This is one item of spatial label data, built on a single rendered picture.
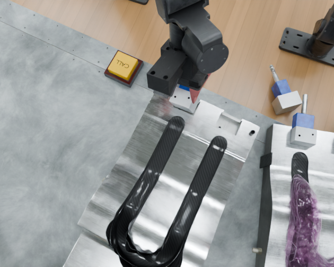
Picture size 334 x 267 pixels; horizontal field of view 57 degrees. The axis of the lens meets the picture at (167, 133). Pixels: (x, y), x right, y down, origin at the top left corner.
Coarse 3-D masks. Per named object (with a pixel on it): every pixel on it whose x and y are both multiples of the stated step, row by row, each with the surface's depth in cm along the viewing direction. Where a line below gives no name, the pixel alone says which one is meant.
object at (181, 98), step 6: (174, 90) 69; (180, 90) 69; (186, 90) 70; (174, 96) 69; (180, 96) 69; (186, 96) 68; (174, 102) 69; (180, 102) 68; (186, 102) 68; (180, 108) 73; (186, 108) 69; (192, 108) 70
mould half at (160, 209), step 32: (160, 96) 74; (160, 128) 72; (192, 128) 72; (256, 128) 72; (128, 160) 71; (192, 160) 71; (224, 160) 70; (96, 192) 65; (128, 192) 66; (160, 192) 68; (224, 192) 69; (96, 224) 63; (160, 224) 63; (192, 224) 64; (96, 256) 68; (192, 256) 61
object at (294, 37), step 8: (288, 32) 88; (296, 32) 88; (304, 32) 88; (280, 40) 87; (288, 40) 87; (296, 40) 87; (304, 40) 87; (312, 40) 82; (280, 48) 87; (288, 48) 86; (296, 48) 87; (304, 48) 86; (312, 48) 83; (320, 48) 81; (328, 48) 81; (304, 56) 86; (312, 56) 85; (320, 56) 85; (328, 56) 86; (328, 64) 86
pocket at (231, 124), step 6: (222, 114) 75; (228, 114) 74; (222, 120) 75; (228, 120) 75; (234, 120) 74; (240, 120) 74; (216, 126) 75; (222, 126) 75; (228, 126) 75; (234, 126) 75; (234, 132) 74
